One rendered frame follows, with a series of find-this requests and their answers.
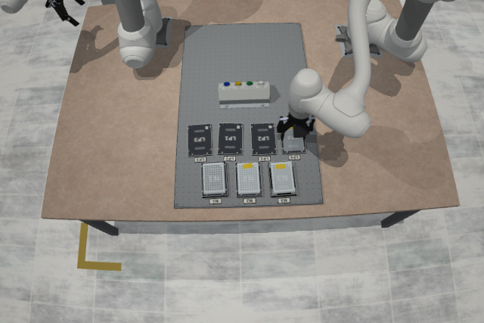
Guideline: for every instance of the white operator button panel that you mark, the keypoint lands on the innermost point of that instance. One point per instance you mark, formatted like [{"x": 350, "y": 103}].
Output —
[{"x": 244, "y": 94}]

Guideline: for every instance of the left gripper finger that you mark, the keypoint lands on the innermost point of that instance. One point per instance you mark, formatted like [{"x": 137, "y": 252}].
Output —
[
  {"x": 311, "y": 123},
  {"x": 282, "y": 128}
]

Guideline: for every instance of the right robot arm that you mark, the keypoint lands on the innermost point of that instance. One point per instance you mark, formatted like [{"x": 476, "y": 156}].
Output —
[{"x": 140, "y": 21}]

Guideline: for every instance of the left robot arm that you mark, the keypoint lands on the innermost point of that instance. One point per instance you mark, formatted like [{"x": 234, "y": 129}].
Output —
[{"x": 344, "y": 111}]

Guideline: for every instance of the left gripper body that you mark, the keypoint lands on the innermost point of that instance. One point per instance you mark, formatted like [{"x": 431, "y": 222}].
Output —
[{"x": 292, "y": 119}]

